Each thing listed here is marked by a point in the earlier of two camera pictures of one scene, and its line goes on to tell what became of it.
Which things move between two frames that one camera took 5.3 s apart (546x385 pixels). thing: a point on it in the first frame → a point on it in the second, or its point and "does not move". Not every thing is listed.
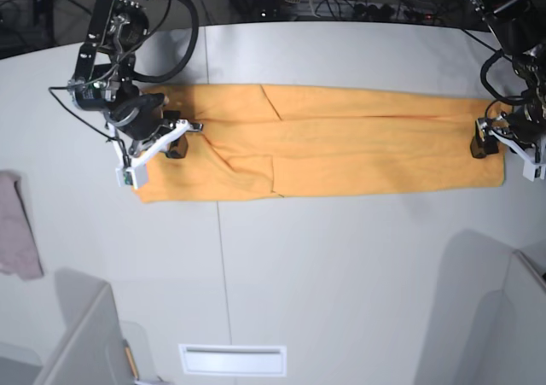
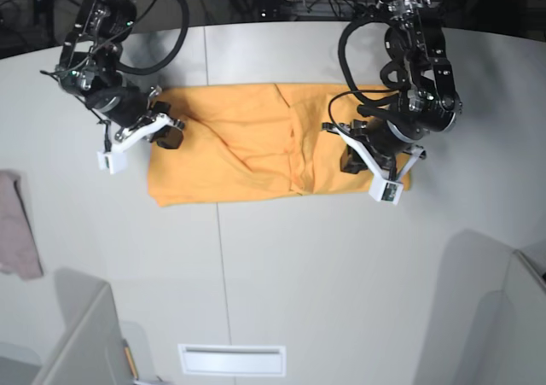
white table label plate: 234,359 does not move
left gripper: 138,115 does not move
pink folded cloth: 18,252 does not move
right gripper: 528,125 → 383,142
